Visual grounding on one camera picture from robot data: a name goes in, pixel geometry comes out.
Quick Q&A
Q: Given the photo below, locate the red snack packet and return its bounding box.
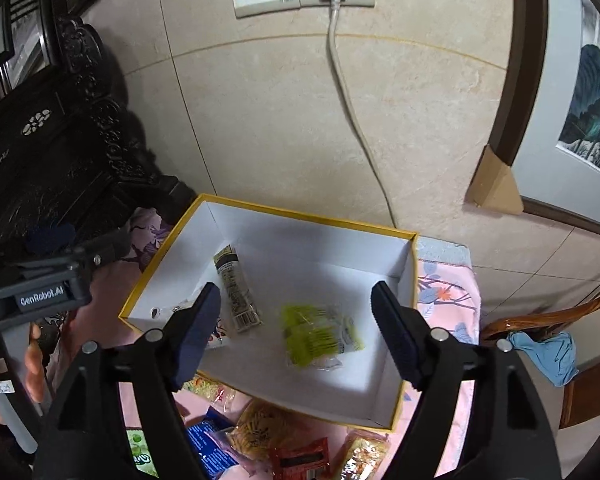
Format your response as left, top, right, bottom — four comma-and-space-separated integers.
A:
270, 438, 330, 480

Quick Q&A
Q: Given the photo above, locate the dark long sausage packet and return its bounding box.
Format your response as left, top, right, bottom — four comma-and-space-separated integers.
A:
213, 245, 262, 333

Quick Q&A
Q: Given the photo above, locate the person's left hand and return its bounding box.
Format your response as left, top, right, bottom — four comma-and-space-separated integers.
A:
0, 323, 46, 425

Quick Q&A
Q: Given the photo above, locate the orange-band biscuit packet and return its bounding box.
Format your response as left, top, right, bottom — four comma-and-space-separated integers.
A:
332, 429, 390, 480

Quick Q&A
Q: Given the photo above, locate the cardboard frame corner protector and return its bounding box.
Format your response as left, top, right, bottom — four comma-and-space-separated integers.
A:
466, 144, 524, 216

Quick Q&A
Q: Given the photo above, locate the yellow cardboard shoe box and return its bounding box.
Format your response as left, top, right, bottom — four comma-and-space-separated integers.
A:
119, 195, 417, 431

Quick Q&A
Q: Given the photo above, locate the green white candy packet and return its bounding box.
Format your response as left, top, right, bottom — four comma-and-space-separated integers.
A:
126, 429, 158, 478

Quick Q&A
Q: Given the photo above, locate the yellow corn bar packet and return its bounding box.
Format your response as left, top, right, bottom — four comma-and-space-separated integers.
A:
183, 374, 236, 412

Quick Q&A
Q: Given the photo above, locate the blue snack packet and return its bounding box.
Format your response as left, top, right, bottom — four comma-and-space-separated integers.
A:
186, 412, 238, 479

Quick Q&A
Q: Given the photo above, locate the blue cloth on chair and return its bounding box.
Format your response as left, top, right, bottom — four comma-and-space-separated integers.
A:
507, 332, 579, 387

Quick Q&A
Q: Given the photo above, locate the framed lotus painting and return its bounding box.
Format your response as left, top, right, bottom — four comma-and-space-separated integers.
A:
480, 0, 600, 235

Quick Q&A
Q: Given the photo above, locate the white power cable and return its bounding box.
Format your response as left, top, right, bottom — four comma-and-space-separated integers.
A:
326, 0, 400, 230

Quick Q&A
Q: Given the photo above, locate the green melon seed packet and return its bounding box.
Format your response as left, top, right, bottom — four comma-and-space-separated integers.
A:
280, 304, 365, 370

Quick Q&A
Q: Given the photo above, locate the dark carved wooden cabinet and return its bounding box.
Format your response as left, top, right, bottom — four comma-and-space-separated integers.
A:
0, 0, 195, 269

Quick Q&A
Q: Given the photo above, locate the pink cracker packet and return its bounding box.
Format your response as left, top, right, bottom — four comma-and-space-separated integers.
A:
210, 400, 308, 477

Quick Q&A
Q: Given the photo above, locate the wooden armchair grey cushion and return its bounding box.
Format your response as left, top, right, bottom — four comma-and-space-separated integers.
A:
481, 296, 600, 431

